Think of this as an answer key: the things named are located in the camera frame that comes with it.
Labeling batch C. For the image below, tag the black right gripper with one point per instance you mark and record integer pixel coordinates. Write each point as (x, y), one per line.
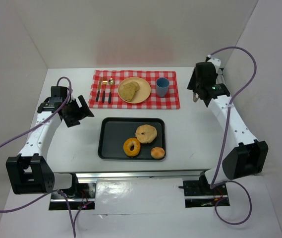
(195, 87)

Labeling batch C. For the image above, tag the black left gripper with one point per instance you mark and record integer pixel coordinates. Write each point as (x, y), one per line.
(74, 112)

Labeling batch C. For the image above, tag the brown bread slice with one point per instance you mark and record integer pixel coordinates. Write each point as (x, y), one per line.
(128, 91)

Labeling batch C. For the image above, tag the small round tan muffin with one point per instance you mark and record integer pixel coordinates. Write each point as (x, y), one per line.
(137, 86)

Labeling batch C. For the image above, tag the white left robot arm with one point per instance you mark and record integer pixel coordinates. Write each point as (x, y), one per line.
(29, 171)

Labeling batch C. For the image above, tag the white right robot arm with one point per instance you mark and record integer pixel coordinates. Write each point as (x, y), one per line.
(242, 154)

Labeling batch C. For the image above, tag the small golden bread roll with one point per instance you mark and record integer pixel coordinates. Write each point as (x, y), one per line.
(157, 153)

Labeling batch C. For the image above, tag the blue cup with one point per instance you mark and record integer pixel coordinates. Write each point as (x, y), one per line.
(162, 86)

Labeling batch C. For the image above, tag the black baking tray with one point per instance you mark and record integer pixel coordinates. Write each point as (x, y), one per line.
(116, 130)

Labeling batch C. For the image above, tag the red checkered cloth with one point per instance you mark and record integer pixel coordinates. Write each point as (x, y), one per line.
(169, 101)

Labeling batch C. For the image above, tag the yellow plate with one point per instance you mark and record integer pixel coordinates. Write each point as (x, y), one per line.
(140, 95)

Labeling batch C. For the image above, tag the large pale bagel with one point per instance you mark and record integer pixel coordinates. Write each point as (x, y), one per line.
(146, 133)

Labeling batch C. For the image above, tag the orange glazed donut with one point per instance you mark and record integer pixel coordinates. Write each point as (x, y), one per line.
(132, 147)

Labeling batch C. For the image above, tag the gold knife black handle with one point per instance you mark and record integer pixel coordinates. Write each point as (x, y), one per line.
(99, 88)

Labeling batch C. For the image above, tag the aluminium rail right side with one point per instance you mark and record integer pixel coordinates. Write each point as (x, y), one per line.
(220, 78)

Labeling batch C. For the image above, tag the gold fork black handle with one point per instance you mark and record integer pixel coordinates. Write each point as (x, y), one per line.
(105, 82)

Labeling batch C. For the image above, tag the gold spoon black handle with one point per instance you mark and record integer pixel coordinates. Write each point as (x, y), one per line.
(111, 82)

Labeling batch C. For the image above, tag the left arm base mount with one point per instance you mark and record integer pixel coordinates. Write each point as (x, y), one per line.
(83, 197)

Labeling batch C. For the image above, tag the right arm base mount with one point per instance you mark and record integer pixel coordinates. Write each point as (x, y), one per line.
(197, 196)

